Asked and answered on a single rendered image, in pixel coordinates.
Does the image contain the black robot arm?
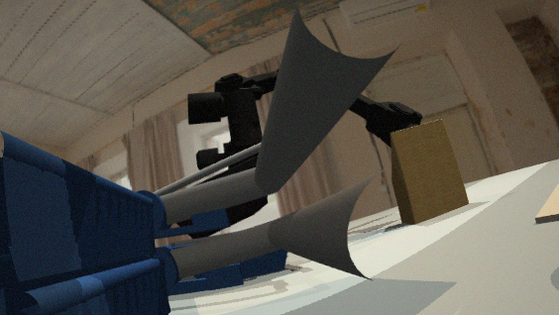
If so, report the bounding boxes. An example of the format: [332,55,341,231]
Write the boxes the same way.
[187,68,423,147]

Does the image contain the blue plastic tray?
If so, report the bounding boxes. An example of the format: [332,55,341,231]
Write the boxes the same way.
[163,244,287,279]

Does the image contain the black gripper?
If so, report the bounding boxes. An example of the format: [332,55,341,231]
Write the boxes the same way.
[196,112,263,170]

